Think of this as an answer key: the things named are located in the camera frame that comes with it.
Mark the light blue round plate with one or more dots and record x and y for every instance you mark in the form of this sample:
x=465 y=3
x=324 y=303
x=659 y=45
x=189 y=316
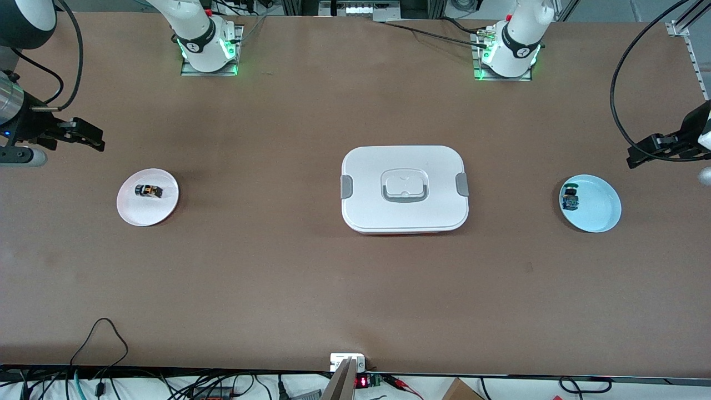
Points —
x=594 y=205

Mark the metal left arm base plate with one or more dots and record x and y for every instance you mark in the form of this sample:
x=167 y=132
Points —
x=476 y=55

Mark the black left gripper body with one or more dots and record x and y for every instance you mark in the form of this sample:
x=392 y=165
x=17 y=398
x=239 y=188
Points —
x=690 y=127

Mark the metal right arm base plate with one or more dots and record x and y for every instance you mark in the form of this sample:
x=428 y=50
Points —
x=240 y=41

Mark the black green small component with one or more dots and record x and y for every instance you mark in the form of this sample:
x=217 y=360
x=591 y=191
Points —
x=570 y=197

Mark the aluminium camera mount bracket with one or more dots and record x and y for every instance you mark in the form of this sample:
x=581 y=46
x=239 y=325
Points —
x=344 y=383

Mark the orange push-button switch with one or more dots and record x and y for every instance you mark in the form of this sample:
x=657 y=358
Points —
x=149 y=191

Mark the aluminium profile rail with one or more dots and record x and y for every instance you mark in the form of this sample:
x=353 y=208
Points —
x=676 y=28

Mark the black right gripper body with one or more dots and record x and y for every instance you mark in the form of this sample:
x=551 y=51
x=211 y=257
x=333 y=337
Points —
x=29 y=123

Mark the white power strip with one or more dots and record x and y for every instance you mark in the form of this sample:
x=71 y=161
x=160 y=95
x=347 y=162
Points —
x=361 y=10

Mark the red digit display module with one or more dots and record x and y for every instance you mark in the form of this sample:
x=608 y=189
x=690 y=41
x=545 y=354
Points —
x=362 y=381

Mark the white lidded container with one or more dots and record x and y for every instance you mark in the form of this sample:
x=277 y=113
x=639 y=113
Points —
x=405 y=211

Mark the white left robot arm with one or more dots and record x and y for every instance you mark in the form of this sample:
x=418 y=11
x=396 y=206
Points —
x=519 y=44

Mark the pink round plate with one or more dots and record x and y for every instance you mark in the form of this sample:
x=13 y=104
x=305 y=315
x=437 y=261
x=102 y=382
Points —
x=144 y=214

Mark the brown cardboard piece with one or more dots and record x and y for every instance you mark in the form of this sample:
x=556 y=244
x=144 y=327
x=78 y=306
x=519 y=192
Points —
x=461 y=391

